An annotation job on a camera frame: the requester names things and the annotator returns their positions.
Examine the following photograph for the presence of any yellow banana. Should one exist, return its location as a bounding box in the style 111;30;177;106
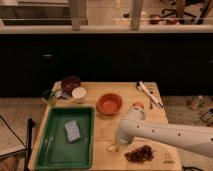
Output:
106;145;119;153

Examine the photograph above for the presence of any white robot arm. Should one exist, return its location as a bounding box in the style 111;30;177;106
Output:
116;106;213;158

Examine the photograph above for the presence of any red bowl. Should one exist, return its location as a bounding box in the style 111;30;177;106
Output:
96;93;123;115

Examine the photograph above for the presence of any dark brown bowl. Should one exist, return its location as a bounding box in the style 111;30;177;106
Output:
61;76;81;94

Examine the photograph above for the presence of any bunch of dark grapes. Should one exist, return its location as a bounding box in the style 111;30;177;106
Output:
125;145;153;162

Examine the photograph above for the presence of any orange fruit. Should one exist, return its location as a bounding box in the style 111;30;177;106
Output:
133;102;144;109

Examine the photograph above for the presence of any grey blue sponge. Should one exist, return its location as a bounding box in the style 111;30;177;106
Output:
65;120;81;142

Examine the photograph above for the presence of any black and white tool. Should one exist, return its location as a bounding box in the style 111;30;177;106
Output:
137;81;164;110

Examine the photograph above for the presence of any green plastic tray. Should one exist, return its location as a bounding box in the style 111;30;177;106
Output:
35;107;94;171

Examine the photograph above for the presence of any white cup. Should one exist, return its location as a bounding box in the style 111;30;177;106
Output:
72;87;86;103

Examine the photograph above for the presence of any small crumpled foil item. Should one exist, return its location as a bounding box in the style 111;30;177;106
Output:
55;89;71;99

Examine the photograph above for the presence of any dark green cup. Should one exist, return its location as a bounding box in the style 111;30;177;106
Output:
42;90;56;107

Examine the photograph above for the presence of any black office chair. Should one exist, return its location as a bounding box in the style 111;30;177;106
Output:
161;0;196;24

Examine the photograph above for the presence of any black chair frame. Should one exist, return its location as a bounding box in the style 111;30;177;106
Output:
0;115;35;171

